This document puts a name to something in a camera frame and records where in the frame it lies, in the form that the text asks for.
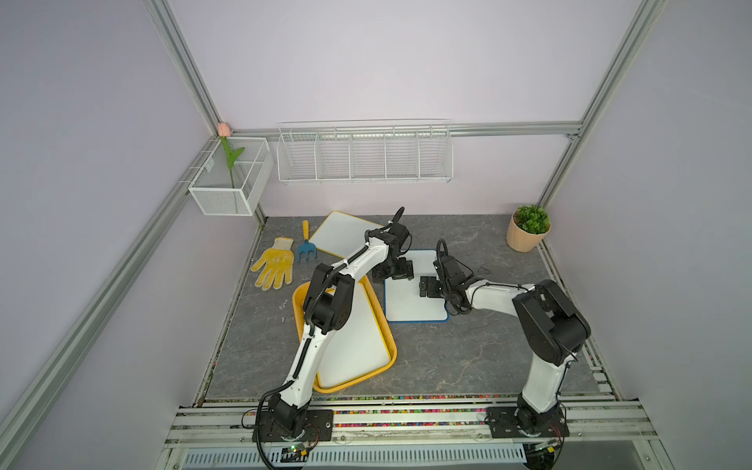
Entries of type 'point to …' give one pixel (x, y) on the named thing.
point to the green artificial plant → (532, 218)
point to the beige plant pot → (521, 240)
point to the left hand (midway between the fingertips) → (402, 281)
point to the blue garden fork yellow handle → (305, 246)
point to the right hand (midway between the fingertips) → (429, 284)
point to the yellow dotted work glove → (276, 263)
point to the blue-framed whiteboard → (402, 300)
